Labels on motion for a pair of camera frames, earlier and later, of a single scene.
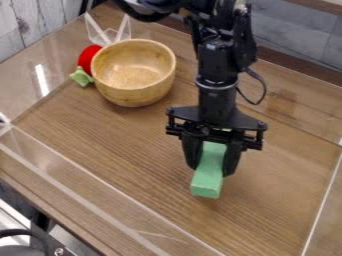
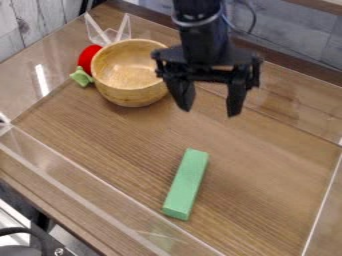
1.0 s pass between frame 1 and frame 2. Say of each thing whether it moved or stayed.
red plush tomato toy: stayed
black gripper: moved
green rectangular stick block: moved
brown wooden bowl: stayed
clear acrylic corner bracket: stayed
